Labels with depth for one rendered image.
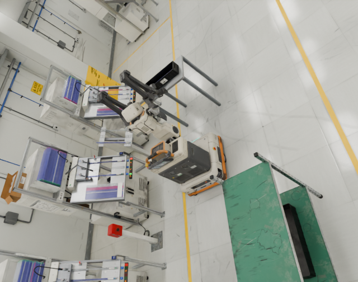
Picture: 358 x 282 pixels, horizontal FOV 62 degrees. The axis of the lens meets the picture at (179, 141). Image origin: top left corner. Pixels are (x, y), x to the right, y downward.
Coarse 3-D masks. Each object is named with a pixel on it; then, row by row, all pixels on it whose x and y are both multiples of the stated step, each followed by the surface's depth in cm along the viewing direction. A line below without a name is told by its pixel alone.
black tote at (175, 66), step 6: (168, 66) 409; (174, 66) 398; (162, 72) 418; (168, 72) 397; (174, 72) 397; (156, 78) 426; (162, 78) 405; (168, 78) 405; (156, 84) 414; (162, 84) 414
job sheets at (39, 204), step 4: (32, 204) 387; (36, 204) 388; (40, 204) 388; (44, 204) 389; (48, 204) 390; (52, 204) 390; (40, 208) 398; (44, 208) 398; (48, 208) 398; (52, 208) 400; (56, 208) 401; (60, 208) 399; (64, 208) 401; (72, 212) 413
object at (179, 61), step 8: (192, 64) 427; (200, 72) 437; (176, 80) 396; (184, 80) 393; (208, 80) 450; (160, 88) 419; (168, 88) 405; (200, 88) 411; (168, 96) 475; (208, 96) 420; (184, 104) 493; (216, 104) 434; (168, 112) 449; (176, 120) 461
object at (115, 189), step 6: (90, 186) 403; (96, 186) 403; (102, 186) 402; (108, 186) 402; (114, 186) 401; (120, 186) 401; (90, 192) 398; (96, 192) 397; (102, 192) 397; (108, 192) 396; (114, 192) 396; (120, 192) 395; (90, 198) 393; (96, 198) 392; (102, 198) 393
